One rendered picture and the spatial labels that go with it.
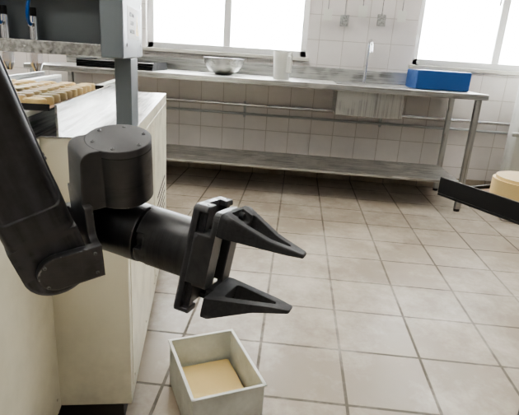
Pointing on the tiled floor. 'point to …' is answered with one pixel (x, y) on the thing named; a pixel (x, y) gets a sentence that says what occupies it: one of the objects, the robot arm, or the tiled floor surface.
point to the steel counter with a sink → (369, 94)
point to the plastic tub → (214, 375)
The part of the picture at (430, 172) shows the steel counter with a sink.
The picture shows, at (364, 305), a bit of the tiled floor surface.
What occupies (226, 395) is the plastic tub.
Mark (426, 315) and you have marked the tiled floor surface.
